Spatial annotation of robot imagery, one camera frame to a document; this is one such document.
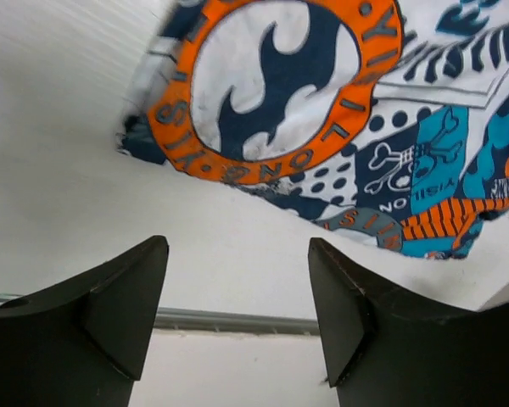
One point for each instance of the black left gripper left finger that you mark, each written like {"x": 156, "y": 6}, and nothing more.
{"x": 83, "y": 341}

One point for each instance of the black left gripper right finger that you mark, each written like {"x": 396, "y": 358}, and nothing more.
{"x": 385, "y": 345}

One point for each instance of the colourful patterned shorts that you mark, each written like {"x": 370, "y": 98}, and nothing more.
{"x": 384, "y": 121}

